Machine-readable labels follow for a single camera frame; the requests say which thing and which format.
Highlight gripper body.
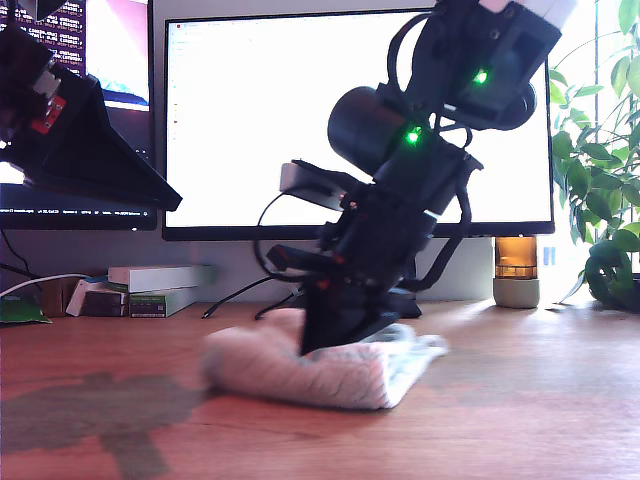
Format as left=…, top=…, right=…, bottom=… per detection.
left=266, top=182, right=437, bottom=302

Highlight pale fluffy tea towel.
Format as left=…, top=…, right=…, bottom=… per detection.
left=201, top=307, right=450, bottom=412

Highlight dark-screen computer monitor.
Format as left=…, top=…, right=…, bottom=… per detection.
left=0, top=0, right=159, bottom=232

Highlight long white box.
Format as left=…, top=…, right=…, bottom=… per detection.
left=107, top=263, right=221, bottom=294

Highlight small dark brown box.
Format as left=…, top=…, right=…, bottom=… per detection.
left=81, top=288, right=126, bottom=318

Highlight small white box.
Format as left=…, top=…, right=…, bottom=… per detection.
left=64, top=278, right=109, bottom=318

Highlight brown cardboard box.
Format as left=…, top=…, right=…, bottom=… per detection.
left=39, top=278, right=81, bottom=317

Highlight green-labelled grey box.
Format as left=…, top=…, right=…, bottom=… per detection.
left=128, top=287, right=201, bottom=319

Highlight amber glass jar grey base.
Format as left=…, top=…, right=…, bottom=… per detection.
left=492, top=235, right=542, bottom=309

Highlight green packet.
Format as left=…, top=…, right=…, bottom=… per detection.
left=0, top=294, right=51, bottom=325

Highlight white-screen computer monitor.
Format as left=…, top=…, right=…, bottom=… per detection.
left=160, top=5, right=556, bottom=321

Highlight green houseplant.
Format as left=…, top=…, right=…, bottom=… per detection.
left=548, top=0, right=640, bottom=307

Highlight arm's white camera box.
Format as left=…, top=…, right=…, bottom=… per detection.
left=278, top=158, right=356, bottom=211

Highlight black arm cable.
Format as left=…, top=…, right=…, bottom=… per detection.
left=387, top=12, right=475, bottom=296

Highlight black USB cable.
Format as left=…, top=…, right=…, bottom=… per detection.
left=202, top=277, right=301, bottom=322

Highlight thin black cable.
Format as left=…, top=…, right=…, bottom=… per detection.
left=0, top=232, right=39, bottom=279

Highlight black camera cable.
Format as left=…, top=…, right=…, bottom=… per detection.
left=253, top=192, right=306, bottom=282

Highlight white cable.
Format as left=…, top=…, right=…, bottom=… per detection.
left=0, top=273, right=109, bottom=300

